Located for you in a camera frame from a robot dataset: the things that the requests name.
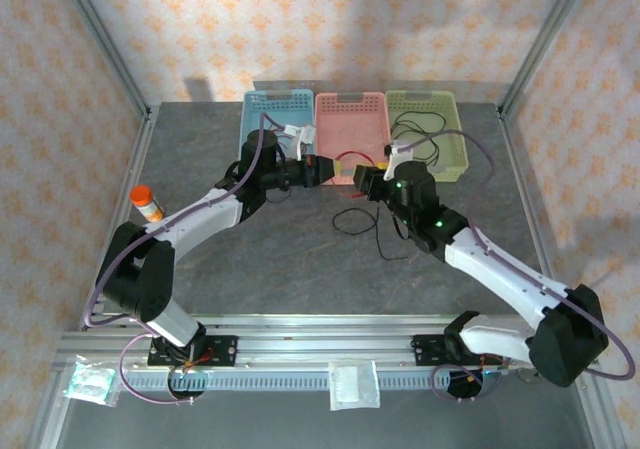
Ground blue plastic basket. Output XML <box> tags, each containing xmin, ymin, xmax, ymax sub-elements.
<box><xmin>240</xmin><ymin>88</ymin><xmax>318</xmax><ymax>183</ymax></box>

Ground pink plastic basket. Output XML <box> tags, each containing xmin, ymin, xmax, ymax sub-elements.
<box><xmin>313</xmin><ymin>91</ymin><xmax>393</xmax><ymax>187</ymax></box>

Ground clear bag white pad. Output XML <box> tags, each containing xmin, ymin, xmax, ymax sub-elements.
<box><xmin>327</xmin><ymin>360</ymin><xmax>382</xmax><ymax>412</ymax></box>

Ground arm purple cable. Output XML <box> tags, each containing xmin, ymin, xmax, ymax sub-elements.
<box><xmin>399</xmin><ymin>129</ymin><xmax>632</xmax><ymax>403</ymax></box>
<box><xmin>83</xmin><ymin>112</ymin><xmax>296</xmax><ymax>406</ymax></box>

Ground aluminium frame post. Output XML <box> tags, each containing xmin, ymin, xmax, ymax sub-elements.
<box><xmin>497</xmin><ymin>0</ymin><xmax>596</xmax><ymax>118</ymax></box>
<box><xmin>53</xmin><ymin>0</ymin><xmax>154</xmax><ymax>120</ymax></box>

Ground red cable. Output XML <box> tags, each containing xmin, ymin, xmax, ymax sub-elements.
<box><xmin>333</xmin><ymin>150</ymin><xmax>377</xmax><ymax>169</ymax></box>

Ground clear bag green contents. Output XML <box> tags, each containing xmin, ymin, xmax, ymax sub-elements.
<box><xmin>63</xmin><ymin>361</ymin><xmax>122</xmax><ymax>408</ymax></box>

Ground orange capped bottle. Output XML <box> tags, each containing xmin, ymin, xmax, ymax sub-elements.
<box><xmin>129</xmin><ymin>184</ymin><xmax>164</xmax><ymax>222</ymax></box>

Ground green plastic basket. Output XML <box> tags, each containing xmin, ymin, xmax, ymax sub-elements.
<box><xmin>384</xmin><ymin>89</ymin><xmax>471</xmax><ymax>183</ymax></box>

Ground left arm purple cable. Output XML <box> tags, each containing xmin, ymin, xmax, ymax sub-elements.
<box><xmin>83</xmin><ymin>112</ymin><xmax>296</xmax><ymax>406</ymax></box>

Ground aluminium frame rail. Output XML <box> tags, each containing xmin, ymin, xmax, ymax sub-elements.
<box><xmin>54</xmin><ymin>312</ymin><xmax>600</xmax><ymax>373</ymax></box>

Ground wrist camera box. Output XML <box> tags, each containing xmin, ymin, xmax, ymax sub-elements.
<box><xmin>383</xmin><ymin>139</ymin><xmax>416</xmax><ymax>181</ymax></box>
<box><xmin>283</xmin><ymin>124</ymin><xmax>318</xmax><ymax>161</ymax></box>

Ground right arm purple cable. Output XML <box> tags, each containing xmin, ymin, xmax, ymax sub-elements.
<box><xmin>399</xmin><ymin>129</ymin><xmax>632</xmax><ymax>403</ymax></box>

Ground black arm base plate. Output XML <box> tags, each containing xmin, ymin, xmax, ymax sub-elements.
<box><xmin>409</xmin><ymin>333</ymin><xmax>502</xmax><ymax>368</ymax></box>
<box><xmin>148</xmin><ymin>334</ymin><xmax>239</xmax><ymax>368</ymax></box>

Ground aluminium table side rail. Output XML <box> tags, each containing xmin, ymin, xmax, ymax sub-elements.
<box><xmin>79</xmin><ymin>108</ymin><xmax>161</xmax><ymax>330</ymax></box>
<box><xmin>498</xmin><ymin>111</ymin><xmax>569</xmax><ymax>328</ymax></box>

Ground grey slotted cable duct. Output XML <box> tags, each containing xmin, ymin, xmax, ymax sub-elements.
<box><xmin>122</xmin><ymin>371</ymin><xmax>489</xmax><ymax>394</ymax></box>

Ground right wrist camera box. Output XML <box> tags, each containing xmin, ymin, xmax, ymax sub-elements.
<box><xmin>383</xmin><ymin>139</ymin><xmax>416</xmax><ymax>181</ymax></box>

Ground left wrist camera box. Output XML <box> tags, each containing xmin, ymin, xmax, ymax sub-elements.
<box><xmin>283</xmin><ymin>124</ymin><xmax>318</xmax><ymax>161</ymax></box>

